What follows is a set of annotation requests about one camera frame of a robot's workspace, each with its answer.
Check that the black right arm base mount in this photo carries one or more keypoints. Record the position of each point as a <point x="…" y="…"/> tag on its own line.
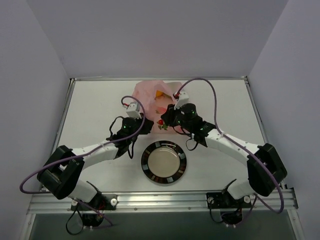
<point x="223" y="209"/>

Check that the pink plastic bag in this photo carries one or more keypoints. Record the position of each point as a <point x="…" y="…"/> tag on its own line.
<point x="145" y="92"/>

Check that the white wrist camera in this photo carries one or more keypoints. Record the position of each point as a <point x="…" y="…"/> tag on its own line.
<point x="181" y="98"/>
<point x="133" y="110"/>

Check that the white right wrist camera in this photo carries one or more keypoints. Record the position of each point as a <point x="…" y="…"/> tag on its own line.
<point x="181" y="98"/>

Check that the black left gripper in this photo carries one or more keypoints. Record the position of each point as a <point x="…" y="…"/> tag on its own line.
<point x="146" y="124"/>

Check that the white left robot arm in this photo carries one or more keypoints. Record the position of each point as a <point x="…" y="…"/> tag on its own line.
<point x="65" y="165"/>

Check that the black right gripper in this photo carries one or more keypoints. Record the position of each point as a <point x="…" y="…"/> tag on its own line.
<point x="169" y="116"/>

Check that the red fake berries sprig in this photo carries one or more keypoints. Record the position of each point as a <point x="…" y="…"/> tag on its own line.
<point x="161" y="125"/>

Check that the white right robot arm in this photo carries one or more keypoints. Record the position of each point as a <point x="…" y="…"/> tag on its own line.
<point x="262" y="161"/>

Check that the aluminium front rail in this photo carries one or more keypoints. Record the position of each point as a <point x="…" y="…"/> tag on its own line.
<point x="129" y="202"/>

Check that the dark rimmed ceramic plate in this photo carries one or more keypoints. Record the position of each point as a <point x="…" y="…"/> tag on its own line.
<point x="163" y="162"/>

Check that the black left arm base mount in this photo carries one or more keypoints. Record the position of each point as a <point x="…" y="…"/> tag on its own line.
<point x="91" y="214"/>

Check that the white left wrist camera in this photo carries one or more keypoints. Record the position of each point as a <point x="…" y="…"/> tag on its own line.
<point x="133" y="110"/>

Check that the orange fake fruit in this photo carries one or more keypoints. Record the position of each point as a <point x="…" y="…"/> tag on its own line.
<point x="158" y="94"/>

